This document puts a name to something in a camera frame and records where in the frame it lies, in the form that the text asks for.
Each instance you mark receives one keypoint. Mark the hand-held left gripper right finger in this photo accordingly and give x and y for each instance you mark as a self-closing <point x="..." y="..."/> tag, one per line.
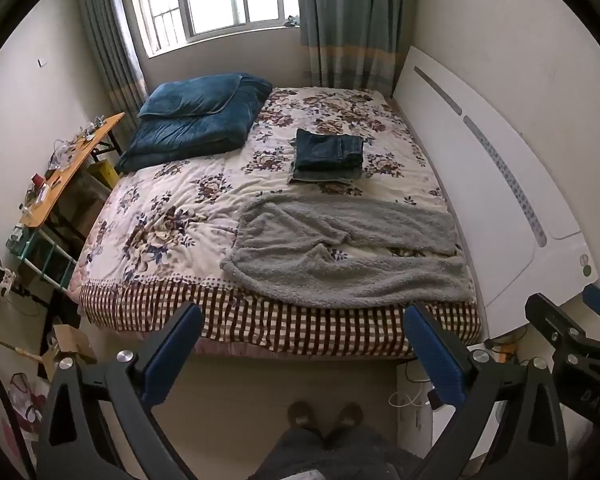
<point x="432" y="355"/>

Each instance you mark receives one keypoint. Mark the wooden folding table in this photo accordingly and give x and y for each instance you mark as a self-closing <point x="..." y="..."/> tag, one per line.
<point x="75" y="170"/>

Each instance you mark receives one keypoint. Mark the blue pillow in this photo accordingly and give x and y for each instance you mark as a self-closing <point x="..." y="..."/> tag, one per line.
<point x="190" y="95"/>

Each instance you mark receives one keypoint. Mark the brown checked bed sheet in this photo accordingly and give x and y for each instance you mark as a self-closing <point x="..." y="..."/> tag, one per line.
<point x="290" y="322"/>

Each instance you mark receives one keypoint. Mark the grey-blue curtain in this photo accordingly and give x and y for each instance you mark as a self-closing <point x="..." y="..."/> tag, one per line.
<point x="350" y="25"/>
<point x="112" y="45"/>

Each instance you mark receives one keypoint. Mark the dark blue folded jeans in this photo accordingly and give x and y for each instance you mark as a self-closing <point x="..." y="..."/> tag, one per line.
<point x="327" y="150"/>

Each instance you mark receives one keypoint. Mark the clear plastic bag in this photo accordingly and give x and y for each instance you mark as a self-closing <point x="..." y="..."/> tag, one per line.
<point x="62" y="155"/>

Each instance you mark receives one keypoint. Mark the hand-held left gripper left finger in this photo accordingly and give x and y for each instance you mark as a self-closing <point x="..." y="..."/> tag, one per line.
<point x="172" y="350"/>

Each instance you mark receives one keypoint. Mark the cardboard box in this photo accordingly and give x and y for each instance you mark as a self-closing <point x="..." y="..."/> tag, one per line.
<point x="72" y="342"/>

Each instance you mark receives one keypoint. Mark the pink plastic bag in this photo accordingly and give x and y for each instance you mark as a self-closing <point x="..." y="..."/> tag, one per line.
<point x="27" y="400"/>

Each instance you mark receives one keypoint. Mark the red cup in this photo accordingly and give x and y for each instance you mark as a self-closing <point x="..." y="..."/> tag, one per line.
<point x="38" y="181"/>

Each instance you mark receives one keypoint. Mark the window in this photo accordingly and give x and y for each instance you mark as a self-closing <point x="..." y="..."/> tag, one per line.
<point x="220" y="0"/>

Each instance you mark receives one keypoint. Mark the black charger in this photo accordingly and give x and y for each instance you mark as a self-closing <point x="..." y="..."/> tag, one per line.
<point x="434" y="399"/>

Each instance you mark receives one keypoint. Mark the grey fluffy pants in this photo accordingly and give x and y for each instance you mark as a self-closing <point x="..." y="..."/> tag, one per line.
<point x="350" y="255"/>

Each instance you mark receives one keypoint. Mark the green and white rack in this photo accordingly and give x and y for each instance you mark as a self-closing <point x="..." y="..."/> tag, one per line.
<point x="40" y="255"/>

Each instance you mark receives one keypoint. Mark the floral bed blanket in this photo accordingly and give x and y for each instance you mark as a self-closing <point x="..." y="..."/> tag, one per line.
<point x="180" y="220"/>

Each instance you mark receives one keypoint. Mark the blue folded duvet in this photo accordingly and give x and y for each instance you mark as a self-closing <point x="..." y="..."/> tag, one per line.
<point x="190" y="135"/>

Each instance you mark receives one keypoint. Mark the person's legs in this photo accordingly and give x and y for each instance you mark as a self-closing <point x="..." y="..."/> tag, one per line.
<point x="330" y="457"/>

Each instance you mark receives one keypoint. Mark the wooden stick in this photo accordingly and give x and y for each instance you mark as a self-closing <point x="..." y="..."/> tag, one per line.
<point x="15" y="347"/>

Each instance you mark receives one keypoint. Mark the white headboard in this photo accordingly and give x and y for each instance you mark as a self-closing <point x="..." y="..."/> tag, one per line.
<point x="490" y="185"/>

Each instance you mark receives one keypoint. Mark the brown slipper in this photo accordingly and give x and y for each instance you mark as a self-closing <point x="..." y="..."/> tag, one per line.
<point x="347" y="417"/>
<point x="302" y="417"/>

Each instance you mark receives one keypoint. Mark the yellow box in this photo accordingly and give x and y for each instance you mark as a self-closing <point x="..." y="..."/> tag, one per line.
<point x="105" y="175"/>

